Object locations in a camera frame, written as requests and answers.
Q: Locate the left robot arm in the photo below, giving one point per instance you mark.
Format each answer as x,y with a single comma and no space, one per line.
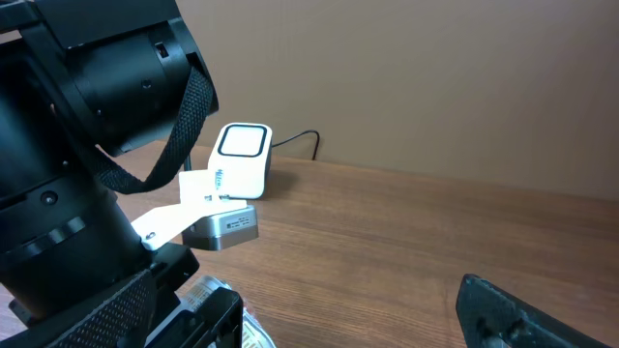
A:
100,98

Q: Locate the cup noodle container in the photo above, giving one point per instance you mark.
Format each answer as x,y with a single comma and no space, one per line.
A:
253,334

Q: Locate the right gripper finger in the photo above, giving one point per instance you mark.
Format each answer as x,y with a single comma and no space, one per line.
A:
491,317

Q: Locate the white barcode scanner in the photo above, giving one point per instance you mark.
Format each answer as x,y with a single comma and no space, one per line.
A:
241,160

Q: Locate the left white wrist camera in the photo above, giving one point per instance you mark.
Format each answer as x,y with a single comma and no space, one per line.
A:
206,217

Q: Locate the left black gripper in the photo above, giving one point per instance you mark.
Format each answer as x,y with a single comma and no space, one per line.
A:
141,311

